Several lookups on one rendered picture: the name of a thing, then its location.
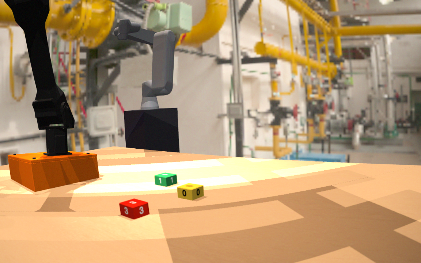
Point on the green block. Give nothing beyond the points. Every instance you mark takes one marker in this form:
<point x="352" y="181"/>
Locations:
<point x="165" y="179"/>

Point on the yellow block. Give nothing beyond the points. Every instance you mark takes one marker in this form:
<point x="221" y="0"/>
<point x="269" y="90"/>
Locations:
<point x="190" y="191"/>

